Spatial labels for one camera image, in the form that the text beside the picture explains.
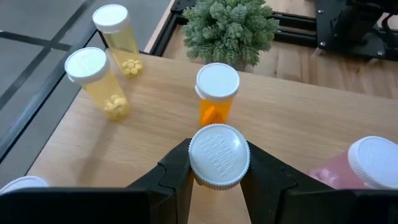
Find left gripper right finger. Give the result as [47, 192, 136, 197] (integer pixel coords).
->
[240, 141, 331, 224]

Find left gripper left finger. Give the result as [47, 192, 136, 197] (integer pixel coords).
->
[127, 138, 194, 224]

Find green plant in woven pot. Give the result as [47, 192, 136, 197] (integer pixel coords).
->
[182, 0, 280, 71]

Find pink pill bottle white cap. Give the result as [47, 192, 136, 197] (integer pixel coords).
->
[307, 136, 398, 190]

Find black aluminium frame rails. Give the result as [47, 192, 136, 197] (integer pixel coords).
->
[149, 0, 398, 60]

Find wooden shelf black metal frame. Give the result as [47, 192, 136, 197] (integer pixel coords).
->
[0, 21, 398, 224]

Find yellow pill bottle white cap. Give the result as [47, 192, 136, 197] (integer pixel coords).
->
[0, 175, 50, 195]
[92, 4, 144, 78]
[64, 47, 131, 121]

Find orange pill bottle white cap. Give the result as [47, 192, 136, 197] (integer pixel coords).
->
[195, 62, 241, 128]
[188, 123, 251, 191]

